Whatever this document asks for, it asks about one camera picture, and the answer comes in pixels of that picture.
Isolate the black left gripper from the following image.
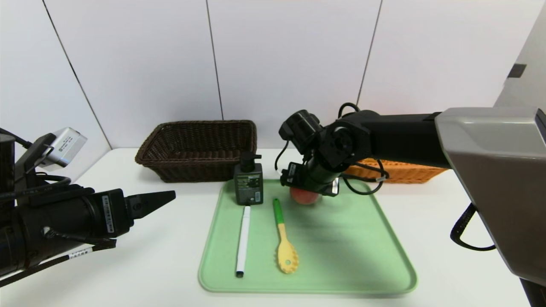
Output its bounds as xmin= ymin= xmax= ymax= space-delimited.
xmin=17 ymin=188 xmax=176 ymax=257

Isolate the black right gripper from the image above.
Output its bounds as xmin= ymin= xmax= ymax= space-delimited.
xmin=280 ymin=156 xmax=344 ymax=197

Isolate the red peach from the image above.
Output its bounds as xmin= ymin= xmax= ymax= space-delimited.
xmin=290 ymin=188 xmax=321 ymax=206

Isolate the dark soap dispenser bottle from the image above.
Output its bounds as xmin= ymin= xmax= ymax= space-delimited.
xmin=233 ymin=152 xmax=264 ymax=206

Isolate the white marker pen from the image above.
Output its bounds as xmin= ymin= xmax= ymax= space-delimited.
xmin=235 ymin=206 xmax=251 ymax=278

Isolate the dark brown wicker basket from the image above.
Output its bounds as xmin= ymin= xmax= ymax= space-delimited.
xmin=135 ymin=120 xmax=258 ymax=183

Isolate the orange wicker basket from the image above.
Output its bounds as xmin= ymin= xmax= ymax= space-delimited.
xmin=343 ymin=158 xmax=448 ymax=184

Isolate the green yellow pasta spoon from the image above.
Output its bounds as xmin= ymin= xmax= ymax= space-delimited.
xmin=272 ymin=198 xmax=299 ymax=274

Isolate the light green plastic tray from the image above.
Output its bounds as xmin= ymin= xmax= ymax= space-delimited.
xmin=197 ymin=178 xmax=418 ymax=295

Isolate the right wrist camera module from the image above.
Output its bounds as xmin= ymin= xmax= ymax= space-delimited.
xmin=279 ymin=110 xmax=323 ymax=155

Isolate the thin black left camera cable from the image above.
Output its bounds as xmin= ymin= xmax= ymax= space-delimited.
xmin=0 ymin=228 xmax=117 ymax=287

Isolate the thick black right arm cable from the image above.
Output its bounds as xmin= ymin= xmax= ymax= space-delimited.
xmin=450 ymin=203 xmax=497 ymax=251

